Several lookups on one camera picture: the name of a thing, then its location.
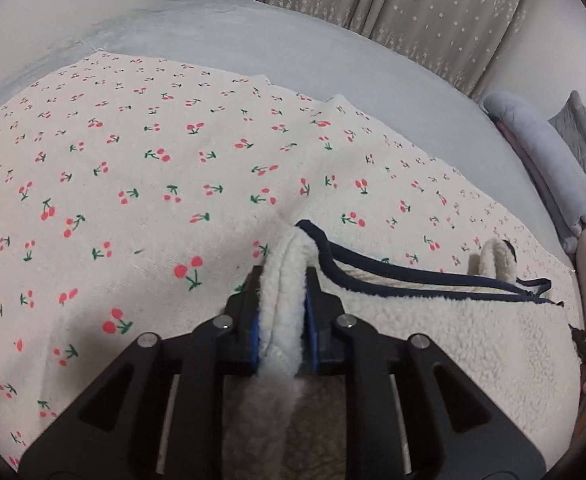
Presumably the lavender folded blanket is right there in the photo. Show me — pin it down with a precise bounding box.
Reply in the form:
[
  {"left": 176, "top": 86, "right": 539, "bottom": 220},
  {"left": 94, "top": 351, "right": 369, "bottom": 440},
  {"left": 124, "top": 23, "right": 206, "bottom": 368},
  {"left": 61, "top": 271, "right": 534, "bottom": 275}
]
[{"left": 483, "top": 92, "right": 586, "bottom": 256}]

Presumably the white fleece jacket navy trim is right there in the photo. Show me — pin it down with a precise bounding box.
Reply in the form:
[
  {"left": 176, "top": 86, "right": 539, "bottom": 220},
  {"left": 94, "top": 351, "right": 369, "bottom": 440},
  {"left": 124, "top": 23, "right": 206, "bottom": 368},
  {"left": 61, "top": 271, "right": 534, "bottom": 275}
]
[{"left": 221, "top": 219, "right": 586, "bottom": 480}]

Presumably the light blue bed blanket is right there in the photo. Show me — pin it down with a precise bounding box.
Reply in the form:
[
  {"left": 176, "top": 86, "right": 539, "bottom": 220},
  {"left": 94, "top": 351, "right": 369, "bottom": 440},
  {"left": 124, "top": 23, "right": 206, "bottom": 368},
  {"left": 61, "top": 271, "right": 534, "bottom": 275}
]
[{"left": 0, "top": 0, "right": 568, "bottom": 262}]

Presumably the cherry print cream sheet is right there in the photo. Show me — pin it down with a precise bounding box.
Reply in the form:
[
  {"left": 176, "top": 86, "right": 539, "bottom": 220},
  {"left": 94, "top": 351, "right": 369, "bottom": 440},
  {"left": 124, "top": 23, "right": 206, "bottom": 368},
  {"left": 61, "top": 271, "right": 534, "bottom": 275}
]
[{"left": 0, "top": 53, "right": 579, "bottom": 479}]

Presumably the grey dotted curtain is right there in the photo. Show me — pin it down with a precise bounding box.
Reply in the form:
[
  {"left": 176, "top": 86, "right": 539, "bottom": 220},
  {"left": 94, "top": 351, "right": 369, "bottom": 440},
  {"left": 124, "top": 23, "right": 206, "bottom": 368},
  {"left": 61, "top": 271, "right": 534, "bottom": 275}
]
[{"left": 259, "top": 0, "right": 532, "bottom": 99}]

